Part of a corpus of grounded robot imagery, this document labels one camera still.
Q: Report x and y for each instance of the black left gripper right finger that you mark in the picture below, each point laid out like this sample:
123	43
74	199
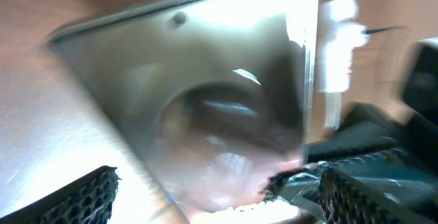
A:
346	200

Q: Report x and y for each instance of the Samsung Galaxy smartphone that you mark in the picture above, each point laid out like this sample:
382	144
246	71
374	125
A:
212	95

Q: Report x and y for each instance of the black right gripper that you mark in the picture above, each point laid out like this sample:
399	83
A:
365	128

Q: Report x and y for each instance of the white power strip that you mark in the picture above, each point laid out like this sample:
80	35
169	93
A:
339	36

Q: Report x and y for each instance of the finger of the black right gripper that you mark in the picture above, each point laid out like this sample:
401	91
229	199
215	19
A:
298	187

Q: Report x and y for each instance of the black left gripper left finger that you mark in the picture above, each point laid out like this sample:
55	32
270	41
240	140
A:
87	200

